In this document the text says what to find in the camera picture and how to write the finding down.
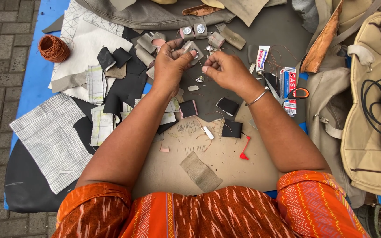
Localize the person's right hand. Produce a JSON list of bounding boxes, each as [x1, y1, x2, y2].
[[202, 51, 268, 102]]

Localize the person's left hand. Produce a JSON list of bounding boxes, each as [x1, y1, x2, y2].
[[151, 38, 198, 97]]

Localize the grey leather piece with snap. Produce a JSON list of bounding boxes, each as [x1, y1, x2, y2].
[[181, 40, 205, 66]]

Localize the pile of grey leather scraps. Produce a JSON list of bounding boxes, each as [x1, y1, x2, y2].
[[130, 31, 167, 80]]

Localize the white and red glue tube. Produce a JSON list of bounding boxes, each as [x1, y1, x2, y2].
[[256, 45, 271, 75]]

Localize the flat olive leather piece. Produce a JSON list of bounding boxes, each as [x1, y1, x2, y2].
[[220, 26, 247, 51]]

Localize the rolled grey leather piece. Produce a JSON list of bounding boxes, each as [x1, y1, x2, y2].
[[208, 31, 226, 49]]

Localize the black leather square piece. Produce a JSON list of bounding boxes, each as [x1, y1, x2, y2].
[[215, 97, 239, 117], [221, 119, 243, 139]]

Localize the silver bangle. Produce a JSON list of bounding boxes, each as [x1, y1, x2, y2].
[[245, 87, 270, 107]]

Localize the folded grey piece with snap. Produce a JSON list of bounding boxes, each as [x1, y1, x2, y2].
[[179, 26, 195, 41], [193, 22, 208, 39]]

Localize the black leather piece pink backing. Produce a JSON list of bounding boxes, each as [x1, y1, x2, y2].
[[179, 100, 198, 119]]

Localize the black curled leather piece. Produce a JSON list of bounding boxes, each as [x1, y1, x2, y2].
[[97, 47, 116, 72], [112, 47, 132, 69]]

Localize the grey leather bag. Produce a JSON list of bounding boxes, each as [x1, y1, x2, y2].
[[74, 0, 288, 31]]

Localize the white and red glue box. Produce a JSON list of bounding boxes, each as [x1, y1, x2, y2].
[[279, 67, 297, 117]]

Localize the small brown leather scrap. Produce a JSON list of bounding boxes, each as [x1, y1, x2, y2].
[[182, 4, 224, 17]]

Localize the small grid fabric piece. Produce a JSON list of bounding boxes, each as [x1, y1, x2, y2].
[[90, 104, 121, 147], [85, 65, 108, 106]]

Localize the red plastic tool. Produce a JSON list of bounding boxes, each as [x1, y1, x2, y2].
[[239, 136, 251, 161]]

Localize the white patterned fabric sheet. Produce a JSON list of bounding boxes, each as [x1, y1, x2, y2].
[[48, 0, 133, 104]]

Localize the long brown leather scrap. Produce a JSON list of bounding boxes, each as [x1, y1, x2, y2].
[[300, 0, 344, 74]]

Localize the grey textured leather strip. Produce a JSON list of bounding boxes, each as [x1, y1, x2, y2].
[[179, 151, 223, 193]]

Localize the orange thread spool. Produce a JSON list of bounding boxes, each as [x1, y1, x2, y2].
[[38, 34, 71, 63]]

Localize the blue table cover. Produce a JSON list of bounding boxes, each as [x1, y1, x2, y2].
[[3, 0, 381, 211]]

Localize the large grey grid fabric piece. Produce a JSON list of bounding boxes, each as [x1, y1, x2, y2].
[[9, 93, 94, 195]]

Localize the person's orange patterned clothing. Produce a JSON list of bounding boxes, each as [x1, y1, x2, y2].
[[52, 170, 371, 238]]

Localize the beige backpack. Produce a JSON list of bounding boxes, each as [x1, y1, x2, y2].
[[304, 0, 381, 209]]

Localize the large black leather sheet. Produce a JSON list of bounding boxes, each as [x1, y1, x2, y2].
[[4, 26, 181, 214]]

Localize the orange handled scissors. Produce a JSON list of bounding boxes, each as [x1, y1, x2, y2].
[[261, 72, 310, 106]]

